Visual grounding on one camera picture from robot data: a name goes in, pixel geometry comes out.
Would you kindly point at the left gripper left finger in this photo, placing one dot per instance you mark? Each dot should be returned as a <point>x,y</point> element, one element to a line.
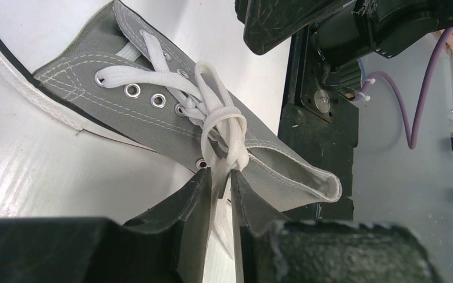
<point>167,243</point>

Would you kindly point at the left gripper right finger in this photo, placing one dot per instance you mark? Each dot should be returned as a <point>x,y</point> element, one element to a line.
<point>270,247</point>

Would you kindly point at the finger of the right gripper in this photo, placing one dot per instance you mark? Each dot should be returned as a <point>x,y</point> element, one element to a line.
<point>267,23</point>

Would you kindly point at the grey canvas sneaker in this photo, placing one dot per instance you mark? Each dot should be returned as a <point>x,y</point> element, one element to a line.
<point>101,66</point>

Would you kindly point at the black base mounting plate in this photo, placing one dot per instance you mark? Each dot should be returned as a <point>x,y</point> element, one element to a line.
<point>325,140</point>

